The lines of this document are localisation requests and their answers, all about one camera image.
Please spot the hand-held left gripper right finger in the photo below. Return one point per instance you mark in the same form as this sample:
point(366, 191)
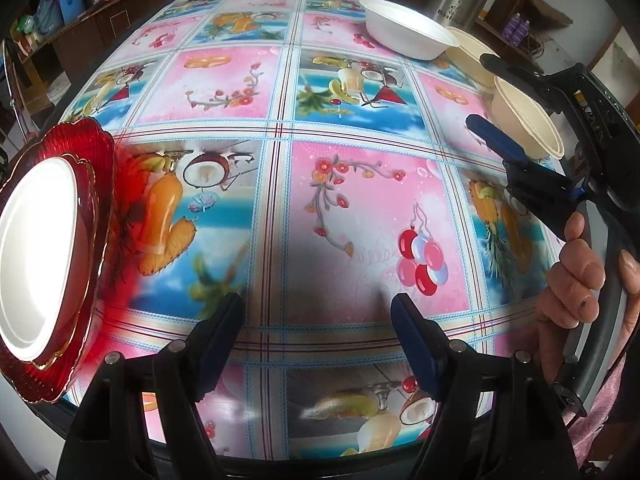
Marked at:
point(417, 345)

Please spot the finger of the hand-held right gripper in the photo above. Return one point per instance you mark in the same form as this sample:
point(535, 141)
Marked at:
point(525, 74)
point(495, 135)

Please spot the large red glass plate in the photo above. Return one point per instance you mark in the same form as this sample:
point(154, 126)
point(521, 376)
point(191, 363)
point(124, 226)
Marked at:
point(102, 160)

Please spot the dark wooden cabinet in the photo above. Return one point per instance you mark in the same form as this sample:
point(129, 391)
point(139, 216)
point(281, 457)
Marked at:
point(80, 45)

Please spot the purple bottle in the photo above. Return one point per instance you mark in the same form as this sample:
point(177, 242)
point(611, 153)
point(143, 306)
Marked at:
point(524, 30)
point(512, 29)

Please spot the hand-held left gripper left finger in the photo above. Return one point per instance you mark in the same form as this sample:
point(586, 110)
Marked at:
point(220, 340)

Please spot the small red glass plate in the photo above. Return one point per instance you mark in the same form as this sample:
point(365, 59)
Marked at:
point(80, 327)

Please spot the white bowl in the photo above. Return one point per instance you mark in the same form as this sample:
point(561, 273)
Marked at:
point(405, 25)
point(40, 260)

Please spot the green package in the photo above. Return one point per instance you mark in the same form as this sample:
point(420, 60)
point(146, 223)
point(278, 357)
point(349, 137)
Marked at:
point(25, 27)

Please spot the person's right hand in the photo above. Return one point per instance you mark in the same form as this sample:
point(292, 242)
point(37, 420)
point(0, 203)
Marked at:
point(575, 280)

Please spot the cream bowl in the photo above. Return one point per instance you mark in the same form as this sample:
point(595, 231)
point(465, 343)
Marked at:
point(525, 110)
point(470, 47)

